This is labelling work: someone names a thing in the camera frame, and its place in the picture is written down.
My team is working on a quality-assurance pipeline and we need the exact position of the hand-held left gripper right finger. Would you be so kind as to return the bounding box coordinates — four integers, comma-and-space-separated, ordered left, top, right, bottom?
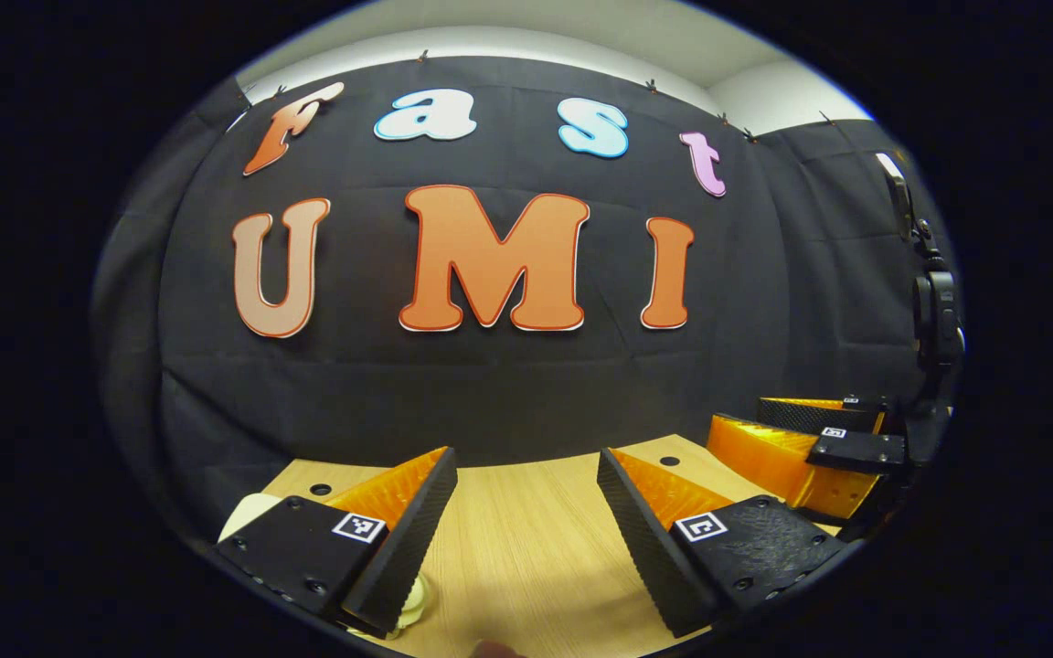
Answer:
596, 447, 853, 640

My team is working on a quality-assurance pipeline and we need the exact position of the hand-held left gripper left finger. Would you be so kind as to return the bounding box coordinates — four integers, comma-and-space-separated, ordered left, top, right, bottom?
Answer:
216, 446, 460, 640

